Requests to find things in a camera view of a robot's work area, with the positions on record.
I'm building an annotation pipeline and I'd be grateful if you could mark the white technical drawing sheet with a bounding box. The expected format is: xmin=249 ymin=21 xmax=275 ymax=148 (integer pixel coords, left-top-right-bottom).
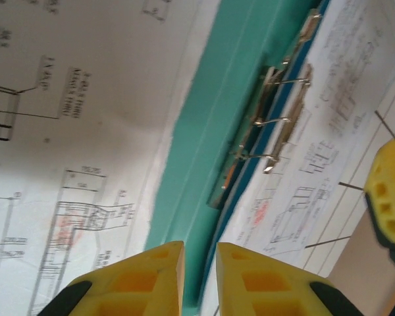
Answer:
xmin=0 ymin=0 xmax=222 ymax=316

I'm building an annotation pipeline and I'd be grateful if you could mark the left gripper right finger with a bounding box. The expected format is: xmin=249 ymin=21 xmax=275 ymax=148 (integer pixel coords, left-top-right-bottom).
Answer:
xmin=215 ymin=242 xmax=359 ymax=316

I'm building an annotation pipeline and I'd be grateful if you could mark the metal folder clip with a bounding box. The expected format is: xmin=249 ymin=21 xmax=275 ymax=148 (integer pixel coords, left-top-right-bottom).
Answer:
xmin=206 ymin=9 xmax=324 ymax=210

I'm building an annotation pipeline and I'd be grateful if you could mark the white paper files stack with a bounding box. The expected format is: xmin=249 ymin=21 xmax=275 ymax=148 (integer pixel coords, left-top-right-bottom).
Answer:
xmin=213 ymin=0 xmax=395 ymax=267

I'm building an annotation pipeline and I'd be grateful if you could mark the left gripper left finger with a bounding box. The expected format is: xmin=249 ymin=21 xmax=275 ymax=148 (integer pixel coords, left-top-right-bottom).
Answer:
xmin=42 ymin=241 xmax=186 ymax=316

